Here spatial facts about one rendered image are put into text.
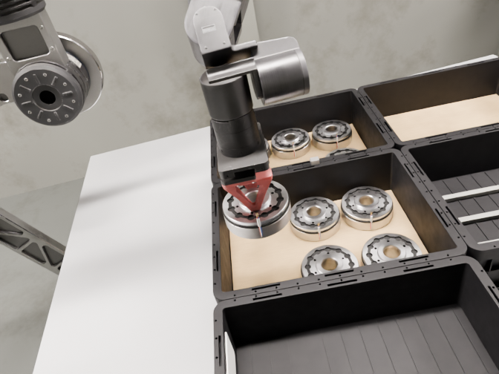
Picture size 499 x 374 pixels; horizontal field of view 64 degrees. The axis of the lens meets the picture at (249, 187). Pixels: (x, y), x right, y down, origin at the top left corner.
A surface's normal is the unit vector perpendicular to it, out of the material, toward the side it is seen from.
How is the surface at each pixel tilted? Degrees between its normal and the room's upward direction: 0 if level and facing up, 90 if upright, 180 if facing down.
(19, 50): 90
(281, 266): 0
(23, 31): 90
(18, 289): 0
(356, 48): 90
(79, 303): 0
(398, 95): 90
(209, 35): 47
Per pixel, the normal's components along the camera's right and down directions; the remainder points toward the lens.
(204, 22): 0.00, -0.10
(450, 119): -0.18, -0.77
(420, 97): 0.08, 0.61
